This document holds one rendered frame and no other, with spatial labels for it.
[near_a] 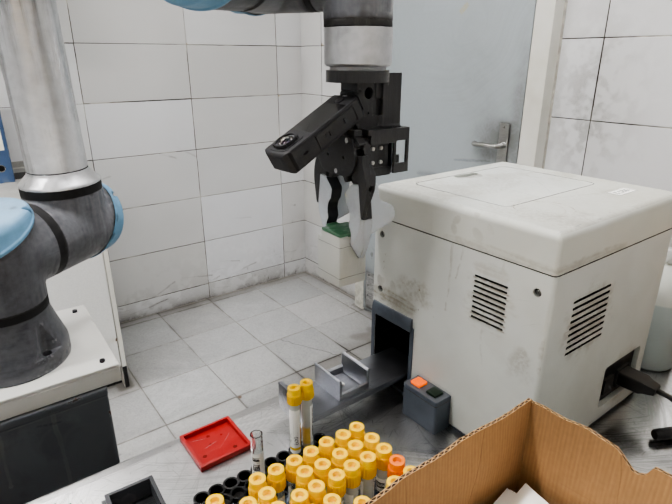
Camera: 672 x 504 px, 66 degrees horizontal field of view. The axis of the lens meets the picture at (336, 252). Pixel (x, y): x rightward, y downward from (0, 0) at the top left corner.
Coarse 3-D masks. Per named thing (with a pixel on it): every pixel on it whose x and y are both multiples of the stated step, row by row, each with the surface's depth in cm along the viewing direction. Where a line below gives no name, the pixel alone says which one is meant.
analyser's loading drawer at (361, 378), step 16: (384, 352) 79; (400, 352) 79; (320, 368) 70; (336, 368) 73; (352, 368) 72; (368, 368) 69; (384, 368) 75; (400, 368) 75; (320, 384) 71; (336, 384) 67; (352, 384) 71; (368, 384) 70; (384, 384) 72; (320, 400) 68; (336, 400) 68; (352, 400) 68; (320, 416) 66
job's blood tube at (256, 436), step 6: (252, 432) 53; (258, 432) 53; (252, 438) 52; (258, 438) 52; (252, 444) 52; (258, 444) 52; (252, 450) 53; (258, 450) 52; (252, 456) 53; (258, 456) 53; (252, 462) 53; (258, 462) 53; (264, 462) 54; (252, 468) 54; (258, 468) 53; (264, 468) 54
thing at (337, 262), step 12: (324, 240) 63; (336, 240) 61; (348, 240) 61; (324, 252) 64; (336, 252) 62; (348, 252) 62; (324, 264) 64; (336, 264) 62; (348, 264) 62; (360, 264) 64; (324, 276) 65; (336, 276) 63; (348, 276) 63; (360, 276) 64
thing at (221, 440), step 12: (216, 420) 69; (228, 420) 69; (192, 432) 67; (204, 432) 68; (216, 432) 68; (228, 432) 68; (240, 432) 67; (192, 444) 66; (204, 444) 66; (216, 444) 66; (228, 444) 66; (240, 444) 66; (192, 456) 63; (204, 456) 64; (216, 456) 64; (228, 456) 63; (204, 468) 62
